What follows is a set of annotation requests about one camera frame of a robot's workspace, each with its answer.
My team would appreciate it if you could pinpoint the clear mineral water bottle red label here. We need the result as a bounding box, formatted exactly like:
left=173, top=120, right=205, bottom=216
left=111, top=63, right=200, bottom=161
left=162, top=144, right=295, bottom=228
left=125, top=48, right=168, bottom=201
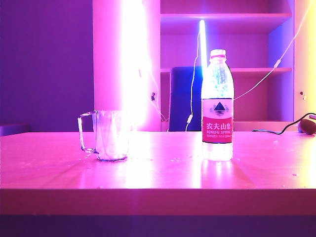
left=200, top=49, right=235, bottom=162

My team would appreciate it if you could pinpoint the bright pink light strip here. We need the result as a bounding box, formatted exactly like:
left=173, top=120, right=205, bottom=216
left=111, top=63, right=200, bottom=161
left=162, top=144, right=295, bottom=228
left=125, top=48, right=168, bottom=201
left=120, top=0, right=154, bottom=132

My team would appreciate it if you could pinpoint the dark round device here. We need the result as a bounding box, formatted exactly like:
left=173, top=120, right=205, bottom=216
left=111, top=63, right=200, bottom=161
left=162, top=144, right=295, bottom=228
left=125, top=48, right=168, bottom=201
left=297, top=118, right=316, bottom=135

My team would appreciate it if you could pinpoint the thin white cable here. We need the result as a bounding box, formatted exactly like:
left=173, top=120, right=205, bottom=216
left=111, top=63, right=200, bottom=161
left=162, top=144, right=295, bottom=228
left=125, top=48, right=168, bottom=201
left=147, top=71, right=169, bottom=123

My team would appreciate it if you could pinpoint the white cable with inline switch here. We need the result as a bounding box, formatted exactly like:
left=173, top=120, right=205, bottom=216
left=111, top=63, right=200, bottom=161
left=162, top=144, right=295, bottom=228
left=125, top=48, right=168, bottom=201
left=185, top=34, right=201, bottom=132

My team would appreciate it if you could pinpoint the clear glass mug with handle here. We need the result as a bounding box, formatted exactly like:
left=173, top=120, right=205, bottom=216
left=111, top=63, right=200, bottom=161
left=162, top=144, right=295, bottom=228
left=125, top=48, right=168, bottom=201
left=77, top=110, right=131, bottom=163

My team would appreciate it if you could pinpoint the long white cable with switch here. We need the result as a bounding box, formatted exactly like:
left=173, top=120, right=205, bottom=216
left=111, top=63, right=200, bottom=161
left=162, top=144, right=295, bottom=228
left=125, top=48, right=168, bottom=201
left=233, top=0, right=316, bottom=101

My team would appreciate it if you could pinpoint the black cable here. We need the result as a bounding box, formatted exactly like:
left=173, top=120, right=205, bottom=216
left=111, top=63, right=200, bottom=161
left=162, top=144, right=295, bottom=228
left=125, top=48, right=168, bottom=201
left=251, top=113, right=316, bottom=135

